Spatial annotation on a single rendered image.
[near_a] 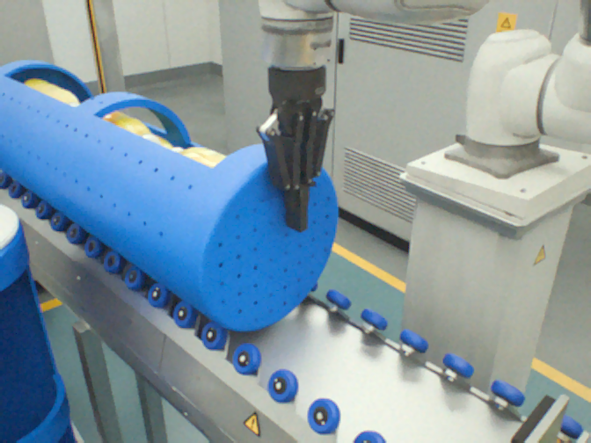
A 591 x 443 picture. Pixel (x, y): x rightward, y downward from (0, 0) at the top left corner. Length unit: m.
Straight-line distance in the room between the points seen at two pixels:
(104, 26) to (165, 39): 4.36
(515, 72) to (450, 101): 1.31
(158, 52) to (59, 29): 0.99
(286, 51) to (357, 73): 2.16
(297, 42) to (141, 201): 0.34
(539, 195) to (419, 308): 0.45
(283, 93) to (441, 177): 0.61
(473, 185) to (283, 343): 0.53
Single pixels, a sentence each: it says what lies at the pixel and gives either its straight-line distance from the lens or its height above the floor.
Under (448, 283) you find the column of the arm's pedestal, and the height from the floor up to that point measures 0.78.
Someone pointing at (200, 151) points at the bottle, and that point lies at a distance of 0.91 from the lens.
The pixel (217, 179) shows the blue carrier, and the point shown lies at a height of 1.21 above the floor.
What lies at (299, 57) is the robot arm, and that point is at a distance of 0.69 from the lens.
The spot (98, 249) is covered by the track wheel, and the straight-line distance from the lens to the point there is 1.14.
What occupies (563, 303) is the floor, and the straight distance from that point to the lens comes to 2.82.
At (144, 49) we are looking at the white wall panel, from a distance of 6.05.
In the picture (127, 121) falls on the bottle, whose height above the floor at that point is 1.20.
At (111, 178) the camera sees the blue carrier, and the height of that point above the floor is 1.16.
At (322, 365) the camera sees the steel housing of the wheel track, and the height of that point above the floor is 0.93.
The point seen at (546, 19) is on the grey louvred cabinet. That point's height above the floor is 1.21.
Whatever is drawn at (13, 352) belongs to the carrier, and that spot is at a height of 0.65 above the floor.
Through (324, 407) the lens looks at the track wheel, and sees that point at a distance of 0.76.
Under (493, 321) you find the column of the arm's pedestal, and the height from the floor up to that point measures 0.73.
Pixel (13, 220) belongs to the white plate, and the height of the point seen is 1.04.
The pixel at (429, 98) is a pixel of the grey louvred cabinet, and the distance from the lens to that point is 2.57.
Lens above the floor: 1.52
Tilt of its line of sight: 28 degrees down
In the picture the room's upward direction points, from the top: straight up
